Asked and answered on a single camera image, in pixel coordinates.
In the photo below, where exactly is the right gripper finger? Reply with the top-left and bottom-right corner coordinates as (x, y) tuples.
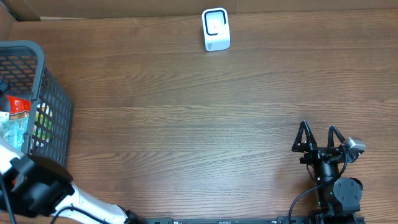
(327, 125), (345, 148)
(292, 121), (317, 152)

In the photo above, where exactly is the green tea packet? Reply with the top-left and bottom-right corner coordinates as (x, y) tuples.
(33, 103), (53, 147)

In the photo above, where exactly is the orange noodle packet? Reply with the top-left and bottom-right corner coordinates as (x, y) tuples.
(7, 95), (31, 120)

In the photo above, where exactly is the teal snack packet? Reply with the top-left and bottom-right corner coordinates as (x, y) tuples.
(1, 118), (29, 151)

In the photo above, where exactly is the white conditioner tube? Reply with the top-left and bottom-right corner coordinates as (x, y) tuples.
(0, 111), (9, 125)

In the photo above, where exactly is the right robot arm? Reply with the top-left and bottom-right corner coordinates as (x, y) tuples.
(287, 121), (366, 223)

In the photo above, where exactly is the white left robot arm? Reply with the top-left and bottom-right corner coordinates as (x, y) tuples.
(1, 139), (146, 223)

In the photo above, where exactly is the white barcode scanner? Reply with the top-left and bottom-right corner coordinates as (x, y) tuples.
(201, 7), (231, 52)

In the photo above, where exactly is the grey plastic basket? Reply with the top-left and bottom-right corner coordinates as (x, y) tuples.
(1, 40), (73, 166)

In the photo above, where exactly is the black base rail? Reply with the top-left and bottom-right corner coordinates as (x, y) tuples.
(142, 216), (366, 224)

